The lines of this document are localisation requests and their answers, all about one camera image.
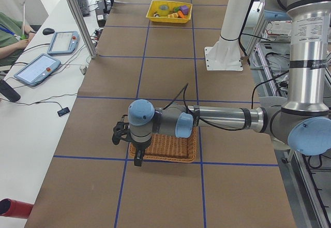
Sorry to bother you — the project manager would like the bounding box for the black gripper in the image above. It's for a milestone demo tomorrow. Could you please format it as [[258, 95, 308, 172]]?
[[133, 143, 148, 166]]

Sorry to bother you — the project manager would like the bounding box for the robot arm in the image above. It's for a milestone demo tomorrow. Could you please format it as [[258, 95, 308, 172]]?
[[128, 0, 330, 166]]

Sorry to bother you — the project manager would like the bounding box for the yellow plastic basket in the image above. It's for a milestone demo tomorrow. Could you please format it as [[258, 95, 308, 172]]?
[[146, 0, 192, 23]]

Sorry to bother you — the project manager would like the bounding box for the brown wicker basket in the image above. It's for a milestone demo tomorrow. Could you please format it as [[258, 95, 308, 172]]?
[[144, 128, 197, 163]]

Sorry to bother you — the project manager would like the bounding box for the toy croissant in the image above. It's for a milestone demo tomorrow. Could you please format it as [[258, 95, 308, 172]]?
[[168, 12, 178, 18]]

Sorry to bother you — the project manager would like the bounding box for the purple foam cube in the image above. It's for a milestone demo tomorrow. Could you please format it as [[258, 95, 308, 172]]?
[[179, 5, 190, 16]]

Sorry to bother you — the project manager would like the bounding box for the orange toy carrot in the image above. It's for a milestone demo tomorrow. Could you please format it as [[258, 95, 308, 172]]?
[[173, 7, 186, 19]]

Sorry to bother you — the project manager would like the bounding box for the small black device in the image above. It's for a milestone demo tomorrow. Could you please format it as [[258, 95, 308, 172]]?
[[57, 107, 70, 117]]

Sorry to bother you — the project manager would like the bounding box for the teach pendant far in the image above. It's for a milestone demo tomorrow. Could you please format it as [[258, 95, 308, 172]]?
[[47, 31, 80, 56]]

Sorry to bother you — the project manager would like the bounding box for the teach pendant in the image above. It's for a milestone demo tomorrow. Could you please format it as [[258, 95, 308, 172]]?
[[14, 54, 61, 87], [47, 31, 80, 56]]

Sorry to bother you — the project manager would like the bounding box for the black computer mouse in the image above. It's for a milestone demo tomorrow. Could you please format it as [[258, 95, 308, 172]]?
[[42, 28, 55, 36]]

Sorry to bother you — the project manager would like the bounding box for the teach pendant near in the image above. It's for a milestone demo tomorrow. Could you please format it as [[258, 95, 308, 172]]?
[[14, 54, 61, 87]]

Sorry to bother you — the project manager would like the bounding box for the red cylinder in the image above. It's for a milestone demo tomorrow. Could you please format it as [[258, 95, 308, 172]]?
[[1, 199, 34, 219]]

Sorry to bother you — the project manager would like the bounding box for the seated person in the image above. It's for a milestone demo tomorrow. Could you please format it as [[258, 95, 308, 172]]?
[[1, 12, 36, 67]]

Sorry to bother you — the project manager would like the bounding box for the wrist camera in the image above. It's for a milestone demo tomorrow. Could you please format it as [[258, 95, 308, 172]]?
[[112, 121, 132, 145]]

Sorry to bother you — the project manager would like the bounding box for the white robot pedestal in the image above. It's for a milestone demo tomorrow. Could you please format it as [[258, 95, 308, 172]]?
[[204, 0, 254, 71]]

